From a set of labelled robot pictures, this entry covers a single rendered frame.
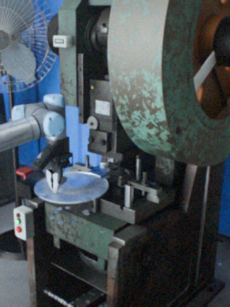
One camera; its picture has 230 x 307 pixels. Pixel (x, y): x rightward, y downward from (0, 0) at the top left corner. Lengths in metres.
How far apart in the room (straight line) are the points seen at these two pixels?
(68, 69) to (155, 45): 0.67
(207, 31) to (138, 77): 0.35
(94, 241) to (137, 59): 0.81
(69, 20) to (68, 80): 0.23
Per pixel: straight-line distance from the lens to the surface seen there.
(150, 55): 1.14
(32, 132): 1.29
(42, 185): 1.68
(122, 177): 1.77
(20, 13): 2.32
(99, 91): 1.70
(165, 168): 1.89
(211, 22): 1.46
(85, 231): 1.73
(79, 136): 3.52
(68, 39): 1.69
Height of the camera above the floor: 1.42
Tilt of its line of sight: 21 degrees down
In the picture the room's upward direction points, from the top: straight up
